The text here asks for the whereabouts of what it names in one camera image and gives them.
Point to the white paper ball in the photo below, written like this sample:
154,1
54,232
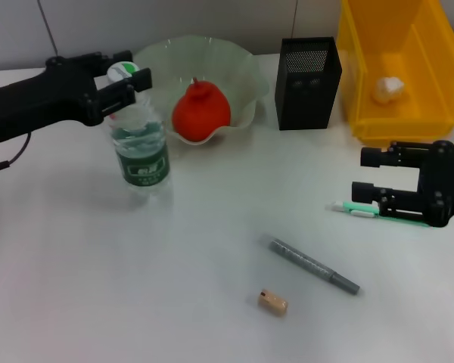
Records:
387,90

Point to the black mesh pen holder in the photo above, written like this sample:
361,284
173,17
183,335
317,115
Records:
306,106

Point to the pale green glass fruit bowl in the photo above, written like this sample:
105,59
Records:
246,75

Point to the yellow plastic bin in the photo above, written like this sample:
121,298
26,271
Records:
401,49

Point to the red-orange orange fruit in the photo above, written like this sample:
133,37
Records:
202,113

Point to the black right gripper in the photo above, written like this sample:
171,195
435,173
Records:
446,185

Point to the small beige cork piece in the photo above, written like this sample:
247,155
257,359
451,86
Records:
272,301

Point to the clear green-label water bottle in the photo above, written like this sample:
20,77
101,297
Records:
143,162

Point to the green white pen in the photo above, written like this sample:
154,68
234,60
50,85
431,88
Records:
348,206

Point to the grey marker pen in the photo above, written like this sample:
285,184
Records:
306,262

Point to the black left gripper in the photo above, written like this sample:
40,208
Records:
41,102

